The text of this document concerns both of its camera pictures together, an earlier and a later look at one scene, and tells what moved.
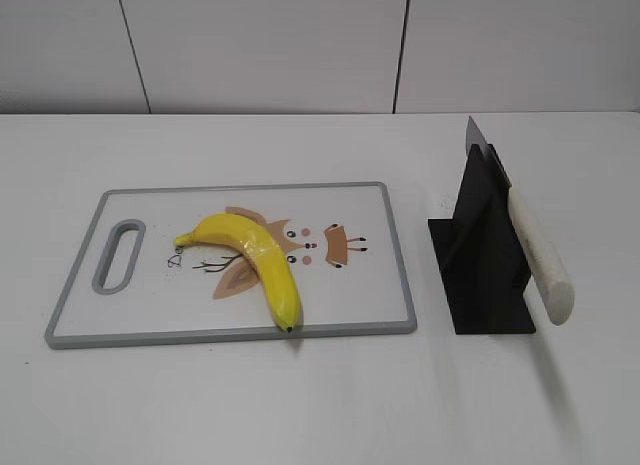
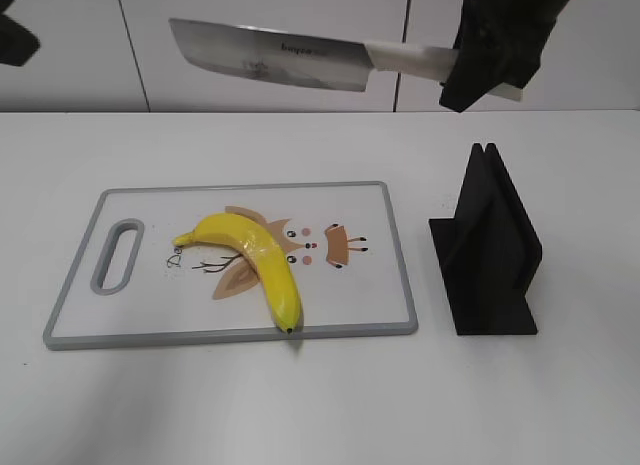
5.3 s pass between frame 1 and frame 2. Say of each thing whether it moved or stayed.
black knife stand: stayed
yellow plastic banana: stayed
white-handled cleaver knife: moved
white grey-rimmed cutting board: stayed
